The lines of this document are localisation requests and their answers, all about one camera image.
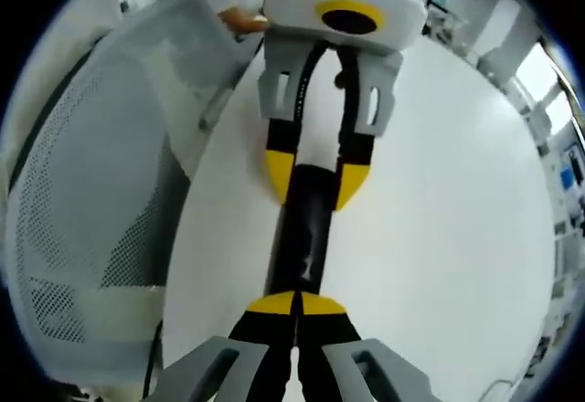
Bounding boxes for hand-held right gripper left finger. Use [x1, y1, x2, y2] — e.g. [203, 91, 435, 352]
[154, 289, 302, 402]

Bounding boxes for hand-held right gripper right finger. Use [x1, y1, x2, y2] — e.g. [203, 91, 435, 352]
[296, 291, 442, 402]

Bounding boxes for black remote control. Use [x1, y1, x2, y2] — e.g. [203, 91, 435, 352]
[263, 163, 340, 297]

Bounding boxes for person's left hand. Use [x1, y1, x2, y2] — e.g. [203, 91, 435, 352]
[218, 5, 270, 34]

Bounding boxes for white mesh office chair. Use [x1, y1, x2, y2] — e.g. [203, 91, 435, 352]
[0, 0, 271, 376]

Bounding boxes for white equipment cabinets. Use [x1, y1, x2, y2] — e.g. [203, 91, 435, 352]
[534, 113, 585, 366]

